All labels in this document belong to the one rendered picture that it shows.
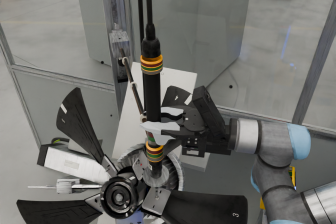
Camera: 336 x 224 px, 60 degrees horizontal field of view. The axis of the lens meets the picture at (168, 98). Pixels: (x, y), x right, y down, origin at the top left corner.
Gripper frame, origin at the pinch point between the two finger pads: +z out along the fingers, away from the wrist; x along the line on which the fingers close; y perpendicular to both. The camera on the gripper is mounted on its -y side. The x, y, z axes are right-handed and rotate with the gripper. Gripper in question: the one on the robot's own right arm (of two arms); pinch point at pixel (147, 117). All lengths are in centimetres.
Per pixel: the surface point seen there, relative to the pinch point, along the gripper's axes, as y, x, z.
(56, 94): 67, 86, 80
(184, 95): 8.4, 21.2, -6.5
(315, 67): 18, 61, -56
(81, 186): 40.4, 6.2, 25.6
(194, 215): 31.3, -3.4, -13.2
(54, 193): 151, 69, 94
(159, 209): 31.0, -3.4, -3.1
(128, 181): 24.0, -0.8, 6.0
